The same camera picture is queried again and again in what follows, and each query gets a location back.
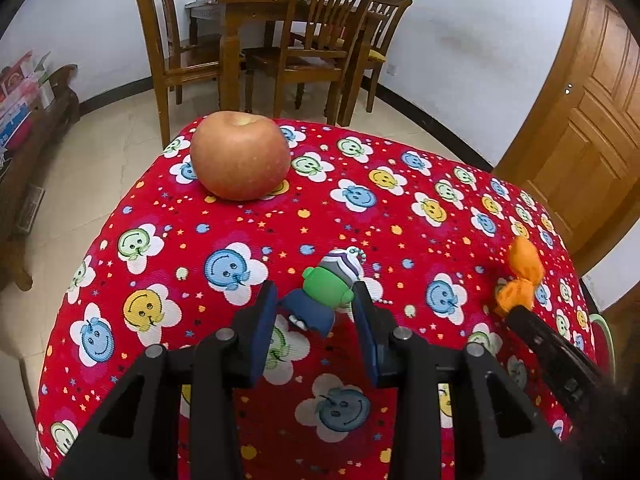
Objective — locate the red smiley print tablecloth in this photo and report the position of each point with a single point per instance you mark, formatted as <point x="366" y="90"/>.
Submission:
<point x="350" y="220"/>

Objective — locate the wooden chair with yellow cushion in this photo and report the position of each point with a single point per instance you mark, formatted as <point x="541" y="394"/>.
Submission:
<point x="390" y="15"/>

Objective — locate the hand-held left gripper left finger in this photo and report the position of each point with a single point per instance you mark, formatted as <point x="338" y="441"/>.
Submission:
<point x="265" y="330"/>

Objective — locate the wooden dining table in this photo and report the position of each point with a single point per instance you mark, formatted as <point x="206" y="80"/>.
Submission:
<point x="230" y="60"/>

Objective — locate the green and blue toy figure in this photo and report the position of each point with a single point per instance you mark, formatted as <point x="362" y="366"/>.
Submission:
<point x="325" y="285"/>

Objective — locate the red bin with green rim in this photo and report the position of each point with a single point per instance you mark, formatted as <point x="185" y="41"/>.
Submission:
<point x="606" y="330"/>

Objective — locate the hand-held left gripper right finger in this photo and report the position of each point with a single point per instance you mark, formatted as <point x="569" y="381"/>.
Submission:
<point x="367" y="335"/>

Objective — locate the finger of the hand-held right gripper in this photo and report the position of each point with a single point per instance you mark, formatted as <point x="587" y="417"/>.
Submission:
<point x="555" y="342"/>
<point x="565" y="377"/>

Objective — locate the pile of colourful boxes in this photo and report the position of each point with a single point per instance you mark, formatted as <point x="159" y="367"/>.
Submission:
<point x="20" y="90"/>

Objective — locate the dark wooden shelf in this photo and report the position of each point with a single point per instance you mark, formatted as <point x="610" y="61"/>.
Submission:
<point x="50" y="120"/>

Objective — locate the orange candy-shaped toy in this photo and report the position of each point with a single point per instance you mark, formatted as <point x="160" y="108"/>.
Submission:
<point x="525" y="265"/>

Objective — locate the wooden door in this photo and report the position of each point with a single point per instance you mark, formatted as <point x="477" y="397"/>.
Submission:
<point x="600" y="160"/>
<point x="554" y="90"/>

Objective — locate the wooden dining chair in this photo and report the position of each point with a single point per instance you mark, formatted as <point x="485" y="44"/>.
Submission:
<point x="167" y="10"/>
<point x="145" y="20"/>
<point x="330" y="5"/>

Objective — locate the red apple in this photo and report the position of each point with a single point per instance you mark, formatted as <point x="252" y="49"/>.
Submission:
<point x="240" y="155"/>

